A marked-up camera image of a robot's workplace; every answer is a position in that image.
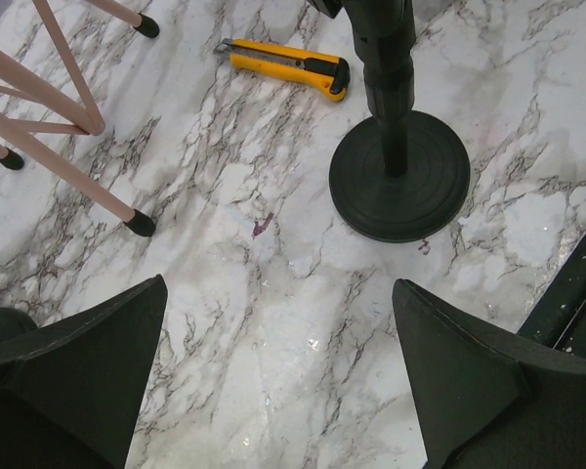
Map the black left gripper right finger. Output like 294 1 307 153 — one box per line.
393 279 586 468

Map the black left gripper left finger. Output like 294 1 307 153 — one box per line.
0 276 168 468

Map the black microphone stand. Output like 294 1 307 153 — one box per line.
313 0 471 243

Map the pink tripod music stand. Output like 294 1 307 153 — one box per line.
0 0 161 238

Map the yellow utility knife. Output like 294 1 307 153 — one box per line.
214 39 351 102

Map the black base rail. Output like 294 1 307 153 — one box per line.
518 233 586 359

